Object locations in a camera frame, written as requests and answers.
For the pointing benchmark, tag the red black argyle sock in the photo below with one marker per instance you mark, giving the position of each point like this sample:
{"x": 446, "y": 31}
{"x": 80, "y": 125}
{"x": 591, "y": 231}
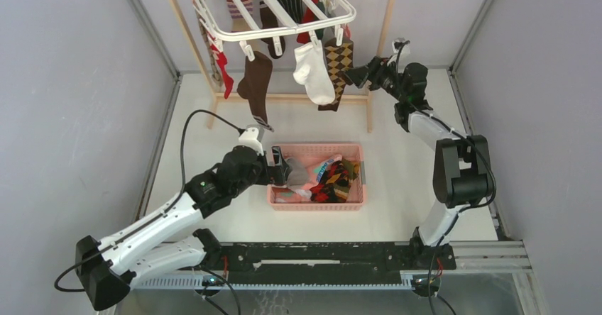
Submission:
{"x": 334, "y": 185}

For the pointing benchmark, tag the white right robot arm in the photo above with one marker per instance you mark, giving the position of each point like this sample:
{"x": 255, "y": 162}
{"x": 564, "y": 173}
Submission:
{"x": 462, "y": 175}

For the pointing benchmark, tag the white plastic clip hanger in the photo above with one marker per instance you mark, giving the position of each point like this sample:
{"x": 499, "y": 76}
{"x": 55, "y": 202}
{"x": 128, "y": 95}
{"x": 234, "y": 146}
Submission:
{"x": 335, "y": 14}

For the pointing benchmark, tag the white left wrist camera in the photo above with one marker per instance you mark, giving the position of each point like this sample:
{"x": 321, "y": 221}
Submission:
{"x": 252, "y": 137}

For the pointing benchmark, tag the grey ribbed sock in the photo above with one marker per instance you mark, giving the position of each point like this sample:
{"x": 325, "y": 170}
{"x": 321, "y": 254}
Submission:
{"x": 298, "y": 176}

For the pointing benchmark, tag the red white patterned sock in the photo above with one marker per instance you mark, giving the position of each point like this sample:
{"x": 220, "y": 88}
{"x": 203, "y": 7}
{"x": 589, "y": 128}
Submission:
{"x": 309, "y": 16}

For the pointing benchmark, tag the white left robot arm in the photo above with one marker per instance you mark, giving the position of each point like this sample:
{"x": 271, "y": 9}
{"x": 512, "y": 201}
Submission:
{"x": 111, "y": 267}

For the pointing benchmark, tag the pink plastic basket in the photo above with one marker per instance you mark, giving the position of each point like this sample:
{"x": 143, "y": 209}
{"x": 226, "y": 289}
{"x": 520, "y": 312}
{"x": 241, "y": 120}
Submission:
{"x": 312, "y": 153}

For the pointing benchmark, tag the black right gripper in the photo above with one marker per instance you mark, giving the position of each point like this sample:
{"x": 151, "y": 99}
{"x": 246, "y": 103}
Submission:
{"x": 380, "y": 68}

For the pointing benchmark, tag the cream white sock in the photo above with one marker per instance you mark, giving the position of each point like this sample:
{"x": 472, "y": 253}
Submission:
{"x": 311, "y": 72}

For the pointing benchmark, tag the red bear sock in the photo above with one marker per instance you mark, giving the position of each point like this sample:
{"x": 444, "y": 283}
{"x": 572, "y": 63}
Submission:
{"x": 221, "y": 61}

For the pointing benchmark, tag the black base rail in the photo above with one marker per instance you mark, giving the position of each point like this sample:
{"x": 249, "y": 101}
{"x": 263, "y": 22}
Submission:
{"x": 325, "y": 264}

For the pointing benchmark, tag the pink patterned sock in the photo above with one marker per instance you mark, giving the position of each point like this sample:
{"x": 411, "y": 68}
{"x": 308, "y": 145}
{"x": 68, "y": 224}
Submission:
{"x": 315, "y": 172}

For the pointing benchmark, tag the wooden hanger stand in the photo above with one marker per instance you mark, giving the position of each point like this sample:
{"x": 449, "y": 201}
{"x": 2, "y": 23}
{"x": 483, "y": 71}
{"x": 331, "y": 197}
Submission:
{"x": 229, "y": 20}

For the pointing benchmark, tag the brown sock striped cuff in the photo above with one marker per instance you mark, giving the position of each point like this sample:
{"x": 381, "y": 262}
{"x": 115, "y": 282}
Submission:
{"x": 269, "y": 20}

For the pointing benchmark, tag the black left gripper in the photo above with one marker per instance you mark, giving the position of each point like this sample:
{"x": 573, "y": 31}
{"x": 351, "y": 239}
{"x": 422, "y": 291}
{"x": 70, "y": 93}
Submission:
{"x": 275, "y": 175}

